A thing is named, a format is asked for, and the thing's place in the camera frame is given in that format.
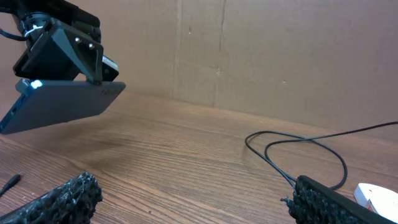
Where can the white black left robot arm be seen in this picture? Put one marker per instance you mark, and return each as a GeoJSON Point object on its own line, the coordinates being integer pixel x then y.
{"type": "Point", "coordinates": [59, 9]}

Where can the white power strip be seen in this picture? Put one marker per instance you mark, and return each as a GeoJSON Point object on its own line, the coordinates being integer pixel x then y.
{"type": "Point", "coordinates": [377, 199]}

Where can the blue screen Galaxy smartphone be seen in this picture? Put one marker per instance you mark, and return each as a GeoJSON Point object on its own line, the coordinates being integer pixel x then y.
{"type": "Point", "coordinates": [47, 102]}

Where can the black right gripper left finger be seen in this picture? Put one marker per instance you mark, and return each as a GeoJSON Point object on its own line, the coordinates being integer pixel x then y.
{"type": "Point", "coordinates": [74, 202]}

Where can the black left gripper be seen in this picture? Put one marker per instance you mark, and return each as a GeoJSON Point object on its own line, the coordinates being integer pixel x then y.
{"type": "Point", "coordinates": [60, 51]}

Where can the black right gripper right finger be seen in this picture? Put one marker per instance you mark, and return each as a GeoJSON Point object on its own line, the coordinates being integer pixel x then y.
{"type": "Point", "coordinates": [314, 203]}

